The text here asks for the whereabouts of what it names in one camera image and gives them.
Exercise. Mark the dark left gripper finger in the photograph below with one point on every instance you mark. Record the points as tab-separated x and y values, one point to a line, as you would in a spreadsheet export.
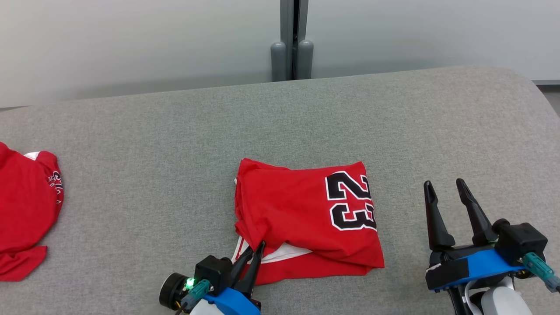
241	264
254	273

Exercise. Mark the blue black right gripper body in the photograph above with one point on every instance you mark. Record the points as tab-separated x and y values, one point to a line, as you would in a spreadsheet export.
472	267

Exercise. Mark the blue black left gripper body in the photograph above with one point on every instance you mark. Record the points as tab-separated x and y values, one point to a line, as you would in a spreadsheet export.
232	304

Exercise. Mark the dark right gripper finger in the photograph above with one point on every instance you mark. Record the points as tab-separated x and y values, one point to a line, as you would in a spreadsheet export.
437	227
477	223

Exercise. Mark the red jersey shirt white sleeves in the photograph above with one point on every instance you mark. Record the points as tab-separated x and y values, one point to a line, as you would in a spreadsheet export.
297	205

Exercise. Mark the red jersey pile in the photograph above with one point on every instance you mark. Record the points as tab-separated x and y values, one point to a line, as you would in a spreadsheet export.
26	210

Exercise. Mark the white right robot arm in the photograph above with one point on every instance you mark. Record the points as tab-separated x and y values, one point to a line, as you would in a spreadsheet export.
498	304

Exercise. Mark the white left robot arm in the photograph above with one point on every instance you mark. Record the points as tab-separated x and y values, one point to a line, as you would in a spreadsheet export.
199	310

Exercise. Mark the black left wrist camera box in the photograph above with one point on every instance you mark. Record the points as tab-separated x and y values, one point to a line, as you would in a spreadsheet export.
214	273

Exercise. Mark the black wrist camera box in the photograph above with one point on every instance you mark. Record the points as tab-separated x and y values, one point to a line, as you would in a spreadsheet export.
523	240
214	273

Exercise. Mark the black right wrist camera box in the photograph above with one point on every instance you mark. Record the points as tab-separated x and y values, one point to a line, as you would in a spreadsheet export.
523	240

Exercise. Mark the grey partition bottom rail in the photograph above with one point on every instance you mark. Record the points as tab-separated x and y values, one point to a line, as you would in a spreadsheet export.
547	82

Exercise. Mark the grey double partition post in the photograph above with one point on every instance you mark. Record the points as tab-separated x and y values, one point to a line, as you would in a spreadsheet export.
286	22

